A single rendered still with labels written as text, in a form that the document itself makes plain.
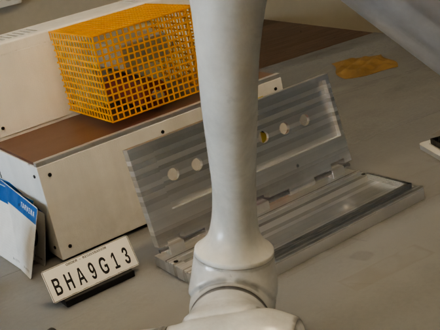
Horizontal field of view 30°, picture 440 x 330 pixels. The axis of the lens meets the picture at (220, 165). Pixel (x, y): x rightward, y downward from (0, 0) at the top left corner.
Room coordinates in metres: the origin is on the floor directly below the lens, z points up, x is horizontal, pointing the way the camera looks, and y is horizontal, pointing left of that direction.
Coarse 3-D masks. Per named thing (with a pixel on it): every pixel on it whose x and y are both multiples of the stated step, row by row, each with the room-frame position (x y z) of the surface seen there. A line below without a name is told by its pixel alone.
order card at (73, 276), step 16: (128, 240) 1.29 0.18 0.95; (80, 256) 1.25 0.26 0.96; (96, 256) 1.26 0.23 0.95; (112, 256) 1.27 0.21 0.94; (128, 256) 1.27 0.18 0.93; (48, 272) 1.22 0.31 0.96; (64, 272) 1.22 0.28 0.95; (80, 272) 1.23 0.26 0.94; (96, 272) 1.24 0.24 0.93; (112, 272) 1.25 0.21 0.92; (48, 288) 1.20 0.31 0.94; (64, 288) 1.21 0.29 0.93; (80, 288) 1.22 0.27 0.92
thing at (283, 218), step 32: (288, 192) 1.40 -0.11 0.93; (320, 192) 1.40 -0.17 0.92; (352, 192) 1.37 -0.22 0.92; (384, 192) 1.34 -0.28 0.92; (416, 192) 1.32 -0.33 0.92; (288, 224) 1.29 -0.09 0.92; (320, 224) 1.27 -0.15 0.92; (352, 224) 1.24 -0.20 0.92; (160, 256) 1.27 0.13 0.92; (192, 256) 1.25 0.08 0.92; (288, 256) 1.17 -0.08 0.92
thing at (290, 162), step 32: (288, 96) 1.47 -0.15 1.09; (320, 96) 1.50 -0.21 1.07; (192, 128) 1.35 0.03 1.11; (288, 128) 1.45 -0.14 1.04; (320, 128) 1.48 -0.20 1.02; (128, 160) 1.29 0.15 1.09; (160, 160) 1.32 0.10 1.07; (288, 160) 1.42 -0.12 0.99; (320, 160) 1.45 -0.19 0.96; (160, 192) 1.29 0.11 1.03; (192, 192) 1.33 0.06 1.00; (160, 224) 1.27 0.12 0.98; (192, 224) 1.30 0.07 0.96
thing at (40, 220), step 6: (6, 180) 1.54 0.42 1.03; (12, 186) 1.51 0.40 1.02; (42, 216) 1.40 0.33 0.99; (42, 222) 1.39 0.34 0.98; (36, 228) 1.41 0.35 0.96; (42, 228) 1.39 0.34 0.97; (36, 234) 1.41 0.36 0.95; (42, 234) 1.39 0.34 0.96; (36, 240) 1.41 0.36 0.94; (42, 240) 1.39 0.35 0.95; (36, 246) 1.41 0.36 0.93; (42, 246) 1.39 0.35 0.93; (36, 252) 1.41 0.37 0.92; (42, 252) 1.39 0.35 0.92; (36, 258) 1.41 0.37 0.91; (42, 258) 1.38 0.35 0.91; (42, 264) 1.38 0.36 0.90
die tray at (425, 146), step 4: (428, 140) 1.58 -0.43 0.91; (420, 144) 1.57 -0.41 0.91; (424, 144) 1.56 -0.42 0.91; (428, 144) 1.56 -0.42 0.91; (420, 148) 1.57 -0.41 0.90; (424, 148) 1.55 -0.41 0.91; (428, 148) 1.54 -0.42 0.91; (432, 148) 1.53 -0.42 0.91; (436, 148) 1.53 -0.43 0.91; (428, 152) 1.53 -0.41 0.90; (432, 152) 1.51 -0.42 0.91; (436, 152) 1.51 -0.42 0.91; (436, 156) 1.50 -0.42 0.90
